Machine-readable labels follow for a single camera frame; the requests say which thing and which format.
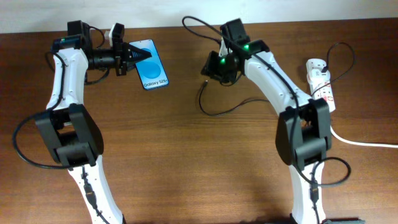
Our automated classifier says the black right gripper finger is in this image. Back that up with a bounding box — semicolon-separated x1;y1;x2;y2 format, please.
201;67;218;80
202;50;220;72

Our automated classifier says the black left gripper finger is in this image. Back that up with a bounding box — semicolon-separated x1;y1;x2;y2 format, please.
126;52;152;71
126;43;151;58

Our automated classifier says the blue screen Galaxy smartphone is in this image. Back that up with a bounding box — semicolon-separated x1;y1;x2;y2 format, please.
129;39;169;90

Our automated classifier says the black USB charging cable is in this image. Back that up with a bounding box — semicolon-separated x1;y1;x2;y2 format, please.
198;42;356;117

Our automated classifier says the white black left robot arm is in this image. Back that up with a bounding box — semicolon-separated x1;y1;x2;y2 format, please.
35;21;151;223

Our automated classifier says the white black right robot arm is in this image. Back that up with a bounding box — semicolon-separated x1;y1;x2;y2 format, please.
201;19;331;223

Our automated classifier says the white USB charger plug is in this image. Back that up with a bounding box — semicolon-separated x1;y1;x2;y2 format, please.
307;68;330;85

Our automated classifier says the white power strip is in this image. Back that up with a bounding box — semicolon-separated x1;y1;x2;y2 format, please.
305;58;336;113

